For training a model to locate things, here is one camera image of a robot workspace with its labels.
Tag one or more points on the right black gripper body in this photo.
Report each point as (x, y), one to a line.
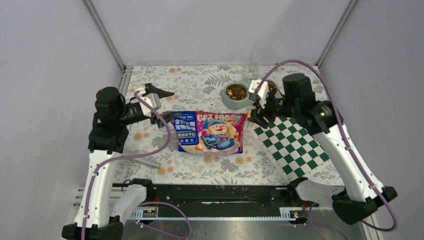
(276, 106)

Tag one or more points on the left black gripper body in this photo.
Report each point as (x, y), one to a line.
(131, 114)

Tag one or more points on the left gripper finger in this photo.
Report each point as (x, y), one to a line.
(166, 116)
(151, 89)

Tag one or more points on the pink pet food bag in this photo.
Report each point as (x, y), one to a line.
(208, 133)

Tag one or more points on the orange plastic scoop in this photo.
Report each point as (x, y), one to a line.
(254, 117)

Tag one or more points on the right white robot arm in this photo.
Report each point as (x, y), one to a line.
(361, 193)

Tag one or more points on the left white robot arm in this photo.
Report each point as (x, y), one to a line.
(96, 219)

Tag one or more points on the green double pet bowl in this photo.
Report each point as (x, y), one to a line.
(235, 95)

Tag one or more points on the clear plastic bottle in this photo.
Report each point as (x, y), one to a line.
(252, 70)

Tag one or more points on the floral table mat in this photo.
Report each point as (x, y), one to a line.
(199, 88)

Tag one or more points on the green white checkerboard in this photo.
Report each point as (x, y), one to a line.
(291, 149)

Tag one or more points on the grey metal cylinder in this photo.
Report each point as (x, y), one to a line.
(147, 162)

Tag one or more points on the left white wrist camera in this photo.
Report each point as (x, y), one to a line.
(147, 101)

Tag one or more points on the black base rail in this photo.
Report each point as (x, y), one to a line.
(216, 202)

